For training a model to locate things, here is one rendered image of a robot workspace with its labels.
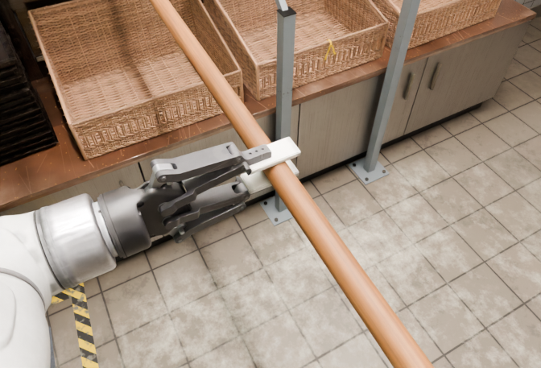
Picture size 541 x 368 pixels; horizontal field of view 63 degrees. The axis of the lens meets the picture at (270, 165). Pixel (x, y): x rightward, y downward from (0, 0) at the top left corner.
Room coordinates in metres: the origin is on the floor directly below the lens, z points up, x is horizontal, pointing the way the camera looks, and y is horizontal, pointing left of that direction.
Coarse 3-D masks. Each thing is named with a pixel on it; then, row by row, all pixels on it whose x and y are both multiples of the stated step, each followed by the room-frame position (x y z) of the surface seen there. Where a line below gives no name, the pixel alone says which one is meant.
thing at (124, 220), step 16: (112, 192) 0.29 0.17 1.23; (128, 192) 0.29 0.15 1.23; (144, 192) 0.29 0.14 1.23; (160, 192) 0.29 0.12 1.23; (176, 192) 0.30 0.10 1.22; (112, 208) 0.27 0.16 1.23; (128, 208) 0.27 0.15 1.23; (144, 208) 0.28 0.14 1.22; (112, 224) 0.25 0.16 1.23; (128, 224) 0.26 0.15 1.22; (144, 224) 0.26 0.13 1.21; (160, 224) 0.28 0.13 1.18; (112, 240) 0.24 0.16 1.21; (128, 240) 0.25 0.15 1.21; (144, 240) 0.25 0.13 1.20; (128, 256) 0.25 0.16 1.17
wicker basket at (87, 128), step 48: (96, 0) 1.43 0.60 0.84; (144, 0) 1.49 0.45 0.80; (192, 0) 1.52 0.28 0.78; (48, 48) 1.30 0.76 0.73; (96, 48) 1.36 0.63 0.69; (144, 48) 1.43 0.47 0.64; (96, 96) 1.22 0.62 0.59; (144, 96) 1.22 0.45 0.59; (192, 96) 1.09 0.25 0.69; (240, 96) 1.17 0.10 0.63; (96, 144) 0.94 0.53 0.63
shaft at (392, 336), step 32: (160, 0) 0.74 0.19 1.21; (192, 64) 0.57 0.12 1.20; (224, 96) 0.48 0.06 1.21; (256, 128) 0.41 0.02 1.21; (288, 192) 0.31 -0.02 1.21; (320, 224) 0.27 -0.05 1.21; (320, 256) 0.24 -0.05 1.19; (352, 256) 0.23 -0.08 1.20; (352, 288) 0.19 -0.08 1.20; (384, 320) 0.16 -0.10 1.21; (384, 352) 0.14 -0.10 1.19; (416, 352) 0.13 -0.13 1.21
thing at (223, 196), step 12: (240, 180) 0.36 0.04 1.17; (204, 192) 0.33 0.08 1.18; (216, 192) 0.33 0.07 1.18; (228, 192) 0.33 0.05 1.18; (192, 204) 0.31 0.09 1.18; (204, 204) 0.31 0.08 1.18; (216, 204) 0.32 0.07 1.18; (228, 204) 0.32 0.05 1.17; (180, 216) 0.29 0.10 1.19; (192, 216) 0.30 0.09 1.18; (168, 228) 0.28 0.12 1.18
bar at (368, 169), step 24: (408, 0) 1.37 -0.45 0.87; (288, 24) 1.13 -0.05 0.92; (408, 24) 1.36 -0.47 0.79; (288, 48) 1.13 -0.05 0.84; (288, 72) 1.14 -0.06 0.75; (288, 96) 1.14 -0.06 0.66; (384, 96) 1.37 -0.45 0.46; (288, 120) 1.14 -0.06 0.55; (384, 120) 1.36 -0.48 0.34; (360, 168) 1.38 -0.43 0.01; (384, 168) 1.38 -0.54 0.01; (288, 216) 1.11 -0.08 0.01
